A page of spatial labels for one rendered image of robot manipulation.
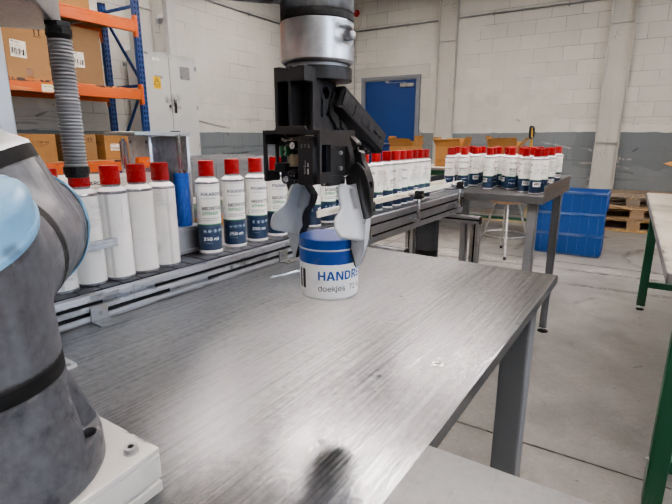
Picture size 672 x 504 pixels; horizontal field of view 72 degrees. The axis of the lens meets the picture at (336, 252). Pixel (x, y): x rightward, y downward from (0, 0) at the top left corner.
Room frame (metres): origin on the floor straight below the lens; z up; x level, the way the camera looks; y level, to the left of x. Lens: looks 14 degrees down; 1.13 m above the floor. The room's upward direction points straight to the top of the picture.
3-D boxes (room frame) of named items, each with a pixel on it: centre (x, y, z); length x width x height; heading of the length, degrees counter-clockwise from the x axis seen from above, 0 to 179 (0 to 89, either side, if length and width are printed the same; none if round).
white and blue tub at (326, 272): (0.54, 0.01, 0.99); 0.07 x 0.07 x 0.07
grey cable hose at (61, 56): (0.69, 0.38, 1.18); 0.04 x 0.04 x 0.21
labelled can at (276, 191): (1.20, 0.15, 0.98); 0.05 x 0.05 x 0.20
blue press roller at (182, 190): (1.02, 0.34, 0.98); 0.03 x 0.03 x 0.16
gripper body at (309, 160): (0.51, 0.02, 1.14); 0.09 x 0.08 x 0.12; 149
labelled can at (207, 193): (1.02, 0.28, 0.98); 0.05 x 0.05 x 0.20
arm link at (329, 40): (0.52, 0.02, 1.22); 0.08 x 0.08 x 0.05
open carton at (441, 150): (5.95, -1.45, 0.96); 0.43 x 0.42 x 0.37; 56
